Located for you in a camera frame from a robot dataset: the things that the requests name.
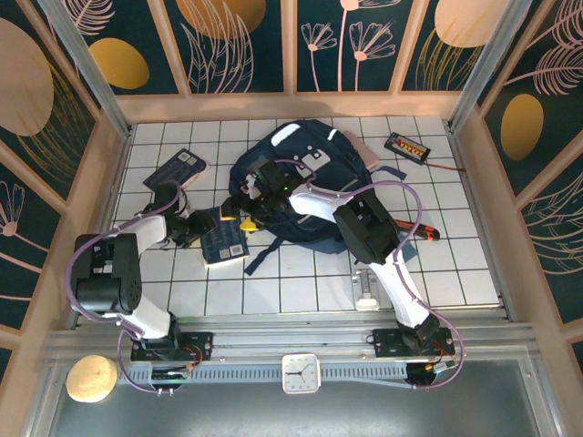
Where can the dark blue book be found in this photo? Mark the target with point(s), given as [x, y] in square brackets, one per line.
[175, 170]
[223, 241]

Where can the navy blue backpack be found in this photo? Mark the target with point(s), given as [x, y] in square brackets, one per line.
[339, 168]

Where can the pink pencil case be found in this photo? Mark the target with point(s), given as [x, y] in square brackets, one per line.
[366, 155]

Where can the red black box cutter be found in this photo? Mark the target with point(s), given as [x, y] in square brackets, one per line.
[423, 232]

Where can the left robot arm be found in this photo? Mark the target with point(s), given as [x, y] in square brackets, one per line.
[109, 282]

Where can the black charger box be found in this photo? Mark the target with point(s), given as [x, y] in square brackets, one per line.
[406, 146]

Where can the white square clock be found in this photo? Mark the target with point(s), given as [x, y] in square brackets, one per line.
[301, 373]

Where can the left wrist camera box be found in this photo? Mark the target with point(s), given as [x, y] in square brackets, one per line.
[183, 201]

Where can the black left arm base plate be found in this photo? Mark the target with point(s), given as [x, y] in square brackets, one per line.
[200, 346]

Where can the aluminium mounting rail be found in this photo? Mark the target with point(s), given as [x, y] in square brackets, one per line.
[291, 339]

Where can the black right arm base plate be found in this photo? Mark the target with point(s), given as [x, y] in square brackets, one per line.
[387, 341]

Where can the aluminium frame post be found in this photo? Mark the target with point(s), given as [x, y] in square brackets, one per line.
[489, 64]
[93, 77]

